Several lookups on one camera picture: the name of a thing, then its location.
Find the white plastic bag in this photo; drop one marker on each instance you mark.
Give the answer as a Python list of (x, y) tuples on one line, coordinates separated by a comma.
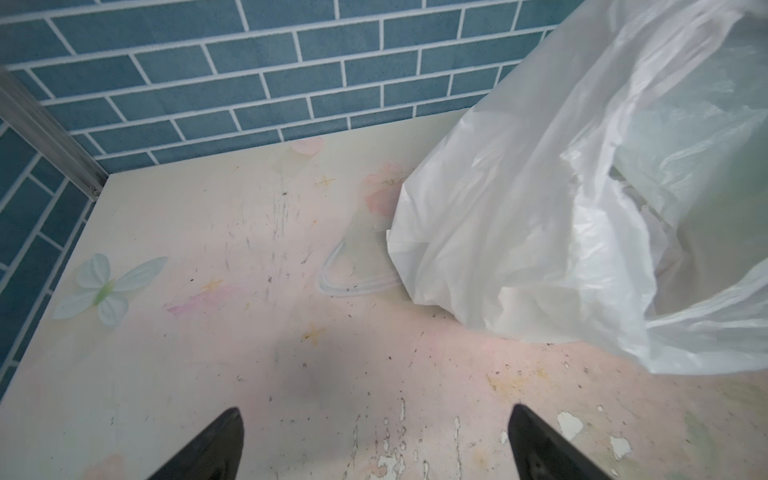
[(611, 189)]

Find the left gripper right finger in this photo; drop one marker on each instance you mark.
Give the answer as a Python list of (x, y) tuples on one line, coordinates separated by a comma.
[(540, 452)]

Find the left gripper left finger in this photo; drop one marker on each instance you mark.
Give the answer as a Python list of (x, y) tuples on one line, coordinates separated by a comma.
[(215, 453)]

